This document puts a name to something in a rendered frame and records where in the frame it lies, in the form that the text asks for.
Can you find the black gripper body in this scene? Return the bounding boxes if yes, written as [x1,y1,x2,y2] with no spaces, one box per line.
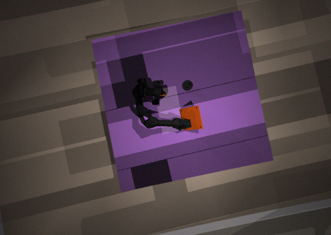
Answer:
[149,81,159,105]

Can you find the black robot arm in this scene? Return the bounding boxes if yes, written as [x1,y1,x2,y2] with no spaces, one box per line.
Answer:
[132,78,191,131]

